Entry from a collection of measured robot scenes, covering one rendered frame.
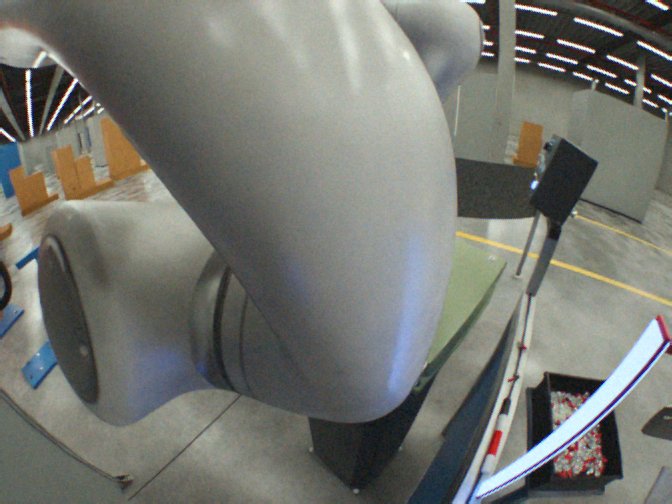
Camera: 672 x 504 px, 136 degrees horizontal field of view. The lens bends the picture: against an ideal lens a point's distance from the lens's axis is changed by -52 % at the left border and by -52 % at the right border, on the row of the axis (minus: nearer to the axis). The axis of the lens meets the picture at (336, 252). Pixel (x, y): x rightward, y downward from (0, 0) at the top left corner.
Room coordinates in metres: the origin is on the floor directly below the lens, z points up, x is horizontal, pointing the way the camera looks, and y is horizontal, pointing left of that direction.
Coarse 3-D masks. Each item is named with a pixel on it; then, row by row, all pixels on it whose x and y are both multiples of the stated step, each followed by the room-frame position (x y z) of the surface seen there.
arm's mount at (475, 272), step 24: (456, 240) 0.48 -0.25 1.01; (456, 264) 0.39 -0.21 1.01; (480, 264) 0.39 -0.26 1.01; (504, 264) 0.39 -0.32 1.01; (456, 288) 0.32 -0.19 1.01; (480, 288) 0.32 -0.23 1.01; (456, 312) 0.27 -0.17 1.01; (480, 312) 0.34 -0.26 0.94; (456, 336) 0.25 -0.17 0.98; (432, 360) 0.19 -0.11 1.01
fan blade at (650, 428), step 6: (666, 408) 0.02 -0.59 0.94; (660, 414) 0.01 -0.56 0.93; (654, 420) 0.01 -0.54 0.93; (660, 420) 0.00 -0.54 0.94; (648, 426) 0.01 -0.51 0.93; (654, 426) 0.00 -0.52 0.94; (660, 426) 0.00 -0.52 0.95; (666, 426) -0.01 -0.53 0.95; (642, 432) 0.01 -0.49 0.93; (648, 432) 0.00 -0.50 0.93; (654, 432) -0.01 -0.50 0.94; (660, 432) -0.01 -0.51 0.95; (666, 432) -0.02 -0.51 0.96; (660, 438) -0.02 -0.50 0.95; (666, 438) -0.03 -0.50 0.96
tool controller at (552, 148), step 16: (544, 144) 0.72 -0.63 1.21; (560, 144) 0.53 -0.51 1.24; (544, 160) 0.64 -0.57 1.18; (560, 160) 0.52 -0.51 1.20; (576, 160) 0.50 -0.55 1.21; (592, 160) 0.47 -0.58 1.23; (544, 176) 0.54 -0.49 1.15; (560, 176) 0.52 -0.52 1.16; (576, 176) 0.49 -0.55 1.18; (544, 192) 0.53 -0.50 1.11; (560, 192) 0.51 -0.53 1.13; (576, 192) 0.49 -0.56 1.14; (544, 208) 0.53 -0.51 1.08; (560, 208) 0.50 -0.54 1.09
